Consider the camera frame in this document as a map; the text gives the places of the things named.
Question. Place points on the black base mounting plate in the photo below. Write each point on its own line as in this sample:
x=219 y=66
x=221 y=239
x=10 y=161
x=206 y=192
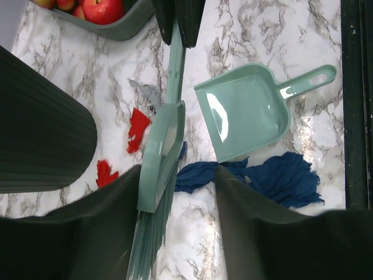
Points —
x=357 y=101

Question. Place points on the red paper scrap right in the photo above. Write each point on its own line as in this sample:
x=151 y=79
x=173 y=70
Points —
x=138 y=124

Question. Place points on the green plastic dustpan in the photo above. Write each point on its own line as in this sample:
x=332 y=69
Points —
x=246 y=108

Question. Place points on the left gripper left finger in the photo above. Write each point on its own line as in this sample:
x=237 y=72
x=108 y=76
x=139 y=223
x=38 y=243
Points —
x=90 y=238

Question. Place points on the black plastic trash bin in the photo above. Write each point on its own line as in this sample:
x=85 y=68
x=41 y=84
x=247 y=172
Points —
x=48 y=139

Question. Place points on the dark blue cloth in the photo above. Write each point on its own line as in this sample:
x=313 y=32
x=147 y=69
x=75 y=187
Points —
x=287 y=179

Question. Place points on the red paper scrap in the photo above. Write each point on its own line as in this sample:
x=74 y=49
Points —
x=105 y=175
x=138 y=124

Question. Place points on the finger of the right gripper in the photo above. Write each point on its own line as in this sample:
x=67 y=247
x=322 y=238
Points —
x=165 y=12
x=189 y=16

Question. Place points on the grey paper scrap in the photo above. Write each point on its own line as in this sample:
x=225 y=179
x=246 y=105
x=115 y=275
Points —
x=150 y=93

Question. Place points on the red apple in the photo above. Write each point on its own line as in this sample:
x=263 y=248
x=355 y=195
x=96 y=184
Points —
x=103 y=12

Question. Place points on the dark grey fruit tray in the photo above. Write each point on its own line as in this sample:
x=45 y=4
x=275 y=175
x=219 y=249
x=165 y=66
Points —
x=137 y=15

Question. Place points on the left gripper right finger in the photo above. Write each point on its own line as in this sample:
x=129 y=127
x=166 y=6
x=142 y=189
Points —
x=264 y=240

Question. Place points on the red paper scrap middle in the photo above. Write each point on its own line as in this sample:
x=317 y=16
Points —
x=105 y=175

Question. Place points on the green hand brush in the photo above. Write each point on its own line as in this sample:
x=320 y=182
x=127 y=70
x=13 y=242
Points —
x=159 y=168

